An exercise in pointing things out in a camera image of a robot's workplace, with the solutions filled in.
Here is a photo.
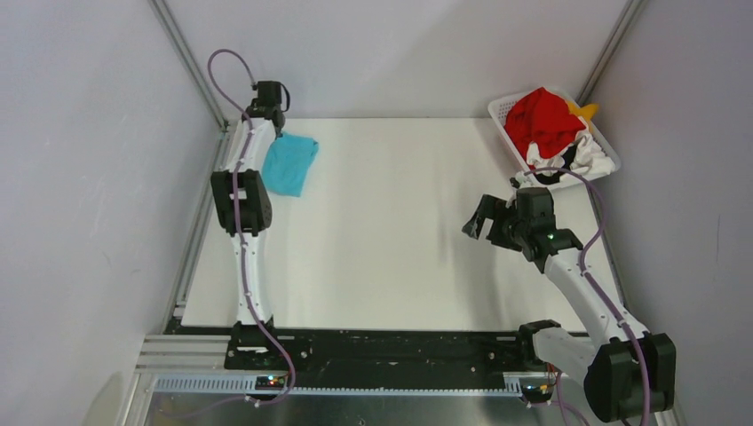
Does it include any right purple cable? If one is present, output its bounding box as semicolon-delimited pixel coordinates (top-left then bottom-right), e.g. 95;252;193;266
508;167;654;426

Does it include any white plastic laundry basket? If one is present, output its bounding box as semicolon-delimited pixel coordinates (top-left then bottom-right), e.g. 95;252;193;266
487;91;622;191

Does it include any controller board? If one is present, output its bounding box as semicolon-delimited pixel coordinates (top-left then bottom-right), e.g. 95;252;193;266
520;383;557;406
254;375;288;392

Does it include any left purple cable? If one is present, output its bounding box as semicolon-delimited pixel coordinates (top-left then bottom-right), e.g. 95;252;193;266
207;49;297;409

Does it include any white and black t shirt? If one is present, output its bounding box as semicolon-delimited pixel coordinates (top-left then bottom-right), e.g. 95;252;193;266
525;130;611;185

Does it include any right controller board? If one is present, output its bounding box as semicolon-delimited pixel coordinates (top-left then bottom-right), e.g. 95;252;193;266
520;383;557;406

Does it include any teal t shirt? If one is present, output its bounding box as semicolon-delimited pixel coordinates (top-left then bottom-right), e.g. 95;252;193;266
262;132;319;197

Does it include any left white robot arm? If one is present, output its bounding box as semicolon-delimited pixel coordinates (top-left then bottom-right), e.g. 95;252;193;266
210;81;289;369

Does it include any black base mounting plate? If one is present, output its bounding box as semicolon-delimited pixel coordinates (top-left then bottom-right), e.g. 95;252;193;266
224;325;546;391

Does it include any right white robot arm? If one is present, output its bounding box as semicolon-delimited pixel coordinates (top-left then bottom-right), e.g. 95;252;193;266
462;187;677;422

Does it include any left controller board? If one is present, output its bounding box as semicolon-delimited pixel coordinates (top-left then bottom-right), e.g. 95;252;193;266
254;375;288;392

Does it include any white slotted cable duct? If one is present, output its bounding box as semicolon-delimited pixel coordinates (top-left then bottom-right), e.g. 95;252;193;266
153;375;525;398

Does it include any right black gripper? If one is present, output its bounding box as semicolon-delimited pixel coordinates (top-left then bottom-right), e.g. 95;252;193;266
464;193;530;253

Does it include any purple cable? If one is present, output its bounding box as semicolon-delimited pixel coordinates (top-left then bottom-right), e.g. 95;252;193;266
207;49;297;409
508;167;654;426

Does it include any red t shirt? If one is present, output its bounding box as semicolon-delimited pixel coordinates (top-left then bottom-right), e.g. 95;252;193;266
503;88;588;160

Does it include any yellow t shirt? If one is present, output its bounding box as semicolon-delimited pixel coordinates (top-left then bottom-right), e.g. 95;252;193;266
567;101;599;126

